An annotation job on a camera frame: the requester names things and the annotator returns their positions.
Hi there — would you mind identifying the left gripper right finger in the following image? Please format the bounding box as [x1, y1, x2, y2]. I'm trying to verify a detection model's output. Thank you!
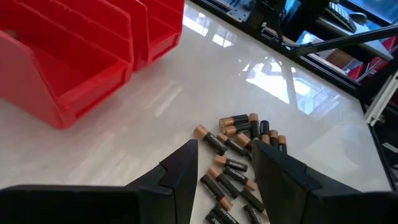
[251, 139, 398, 224]

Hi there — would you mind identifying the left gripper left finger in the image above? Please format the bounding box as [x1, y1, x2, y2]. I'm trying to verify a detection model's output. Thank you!
[0, 139, 200, 224]

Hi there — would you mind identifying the red storage bin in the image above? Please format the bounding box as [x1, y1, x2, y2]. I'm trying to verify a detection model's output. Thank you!
[346, 62, 368, 82]

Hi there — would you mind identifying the brown cardboard box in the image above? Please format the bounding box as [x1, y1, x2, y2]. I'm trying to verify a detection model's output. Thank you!
[325, 48, 355, 71]

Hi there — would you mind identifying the red plastic bin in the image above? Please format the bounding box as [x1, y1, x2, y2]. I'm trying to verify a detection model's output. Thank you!
[105, 0, 185, 72]
[0, 0, 135, 130]

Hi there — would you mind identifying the black keyboard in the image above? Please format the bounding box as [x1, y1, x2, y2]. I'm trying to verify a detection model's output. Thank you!
[328, 1, 358, 34]

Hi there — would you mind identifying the dark computer mouse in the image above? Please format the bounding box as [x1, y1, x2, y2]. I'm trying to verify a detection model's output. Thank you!
[348, 11, 369, 25]

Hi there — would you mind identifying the white aluminium bracket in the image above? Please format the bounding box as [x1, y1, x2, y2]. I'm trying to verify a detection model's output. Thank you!
[364, 70, 398, 127]

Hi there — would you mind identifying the black slanted frame strut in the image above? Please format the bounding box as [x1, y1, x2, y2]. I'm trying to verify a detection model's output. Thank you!
[289, 24, 398, 57]

